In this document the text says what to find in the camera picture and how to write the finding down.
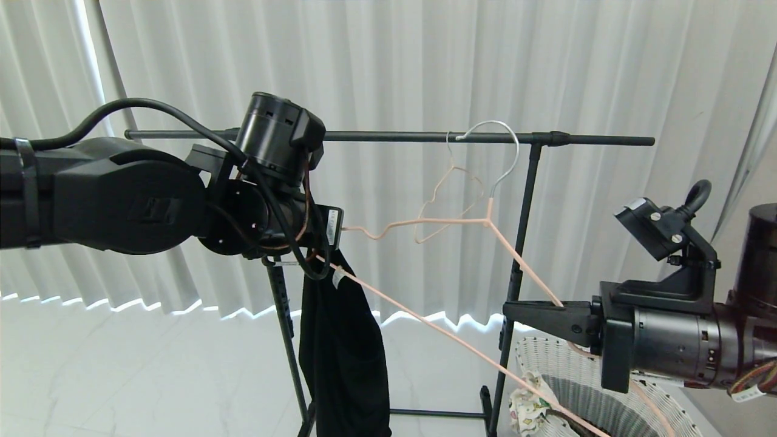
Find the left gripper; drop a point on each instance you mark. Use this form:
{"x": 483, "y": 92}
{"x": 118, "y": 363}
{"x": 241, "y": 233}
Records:
{"x": 318, "y": 227}

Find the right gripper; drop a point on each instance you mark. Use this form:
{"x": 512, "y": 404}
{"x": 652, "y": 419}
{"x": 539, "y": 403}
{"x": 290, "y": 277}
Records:
{"x": 668, "y": 346}

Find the black garment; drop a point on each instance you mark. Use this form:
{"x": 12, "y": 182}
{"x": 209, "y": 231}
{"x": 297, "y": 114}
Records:
{"x": 346, "y": 364}

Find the pink clothes hanger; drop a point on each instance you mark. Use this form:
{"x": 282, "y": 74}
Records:
{"x": 451, "y": 159}
{"x": 488, "y": 218}

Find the white laundry basket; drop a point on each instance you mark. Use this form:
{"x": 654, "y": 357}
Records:
{"x": 583, "y": 364}

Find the black clothes rack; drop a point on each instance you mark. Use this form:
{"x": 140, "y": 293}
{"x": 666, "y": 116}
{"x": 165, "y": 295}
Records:
{"x": 394, "y": 137}

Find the cream printed garment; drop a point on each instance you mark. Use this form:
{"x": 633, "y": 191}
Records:
{"x": 528, "y": 406}

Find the white curtain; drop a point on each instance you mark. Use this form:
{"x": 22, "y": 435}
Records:
{"x": 394, "y": 60}

